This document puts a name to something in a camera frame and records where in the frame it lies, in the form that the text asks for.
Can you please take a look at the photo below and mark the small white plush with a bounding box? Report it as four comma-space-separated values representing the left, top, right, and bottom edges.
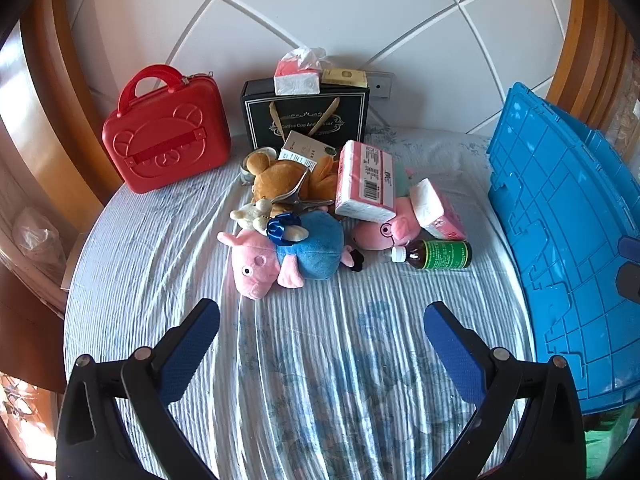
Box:
230, 199, 273, 233

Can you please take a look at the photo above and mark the wooden headboard frame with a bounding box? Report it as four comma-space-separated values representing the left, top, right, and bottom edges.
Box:
545, 0, 640, 131
20, 0, 123, 206

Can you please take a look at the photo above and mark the silver metal hand tool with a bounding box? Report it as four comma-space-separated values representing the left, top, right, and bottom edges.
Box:
270, 167, 335, 208

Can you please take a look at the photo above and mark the brown bear plush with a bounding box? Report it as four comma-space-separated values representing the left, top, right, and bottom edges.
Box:
245, 151, 341, 207

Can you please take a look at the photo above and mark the clear plastic bag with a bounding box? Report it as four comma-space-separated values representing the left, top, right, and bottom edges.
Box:
12, 210, 68, 281

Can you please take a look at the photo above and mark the blue ribbon bow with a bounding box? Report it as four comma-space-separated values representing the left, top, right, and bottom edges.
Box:
266, 214, 301, 247

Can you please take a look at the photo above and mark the white wall socket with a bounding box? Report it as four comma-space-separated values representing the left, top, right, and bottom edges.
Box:
367, 71, 393, 99

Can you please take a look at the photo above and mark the flat gold box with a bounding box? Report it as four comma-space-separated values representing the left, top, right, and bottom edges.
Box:
321, 68, 368, 88

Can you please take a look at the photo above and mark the red bear-embossed carry case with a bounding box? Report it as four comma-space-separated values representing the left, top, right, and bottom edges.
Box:
102, 64, 232, 194

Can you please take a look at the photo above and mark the blue plastic crate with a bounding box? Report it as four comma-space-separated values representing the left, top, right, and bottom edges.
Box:
486, 81, 640, 416

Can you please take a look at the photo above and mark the pink pig plush blue outfit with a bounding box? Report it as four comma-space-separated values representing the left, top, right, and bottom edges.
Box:
216, 210, 365, 301

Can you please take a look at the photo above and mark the red and white tissue pack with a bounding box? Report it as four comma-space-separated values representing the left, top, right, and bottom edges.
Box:
274, 46, 327, 96

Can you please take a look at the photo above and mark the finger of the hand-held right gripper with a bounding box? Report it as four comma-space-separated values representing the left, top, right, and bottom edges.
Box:
616, 264, 640, 306
617, 234, 640, 267

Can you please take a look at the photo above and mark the black gift bag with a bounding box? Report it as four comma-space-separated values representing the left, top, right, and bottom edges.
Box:
240, 79, 371, 151

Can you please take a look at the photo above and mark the wooden bedside table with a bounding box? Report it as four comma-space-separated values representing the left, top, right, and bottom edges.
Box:
0, 255, 68, 396

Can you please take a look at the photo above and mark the pink tissue pack with barcode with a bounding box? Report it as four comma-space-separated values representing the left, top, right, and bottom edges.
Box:
334, 140, 398, 223

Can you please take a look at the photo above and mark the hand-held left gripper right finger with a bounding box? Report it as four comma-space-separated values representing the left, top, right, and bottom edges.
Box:
423, 301, 586, 480

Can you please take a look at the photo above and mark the dark bottle green label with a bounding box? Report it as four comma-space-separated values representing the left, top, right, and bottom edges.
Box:
390, 239, 473, 272

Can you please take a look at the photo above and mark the pink pig plush teal outfit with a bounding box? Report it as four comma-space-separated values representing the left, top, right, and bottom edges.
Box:
350, 167, 426, 252

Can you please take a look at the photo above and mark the white and green carton box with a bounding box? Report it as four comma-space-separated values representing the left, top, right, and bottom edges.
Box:
279, 130, 337, 171

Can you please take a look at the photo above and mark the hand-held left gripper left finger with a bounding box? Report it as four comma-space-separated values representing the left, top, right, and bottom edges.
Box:
55, 298, 222, 480

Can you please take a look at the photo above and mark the white padded headboard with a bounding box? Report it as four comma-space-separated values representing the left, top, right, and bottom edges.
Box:
55, 0, 576, 136

